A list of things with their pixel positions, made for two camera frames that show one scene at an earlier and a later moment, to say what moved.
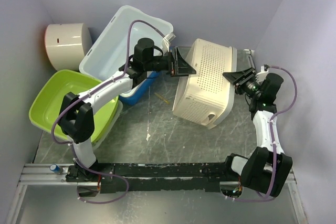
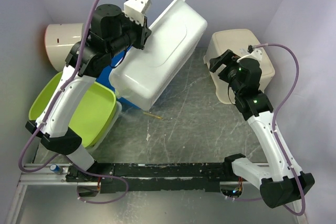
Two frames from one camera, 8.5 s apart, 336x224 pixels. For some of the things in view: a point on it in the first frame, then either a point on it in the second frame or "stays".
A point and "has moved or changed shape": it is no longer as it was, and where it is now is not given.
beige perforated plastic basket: [207, 97] → [236, 40]
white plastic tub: [116, 44] has moved or changed shape
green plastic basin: [53, 88] stays
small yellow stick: [164, 99] → [153, 115]
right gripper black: [240, 78] → [229, 58]
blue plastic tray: [142, 89] → [104, 78]
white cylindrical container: [66, 44] stays
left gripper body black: [170, 64] → [140, 38]
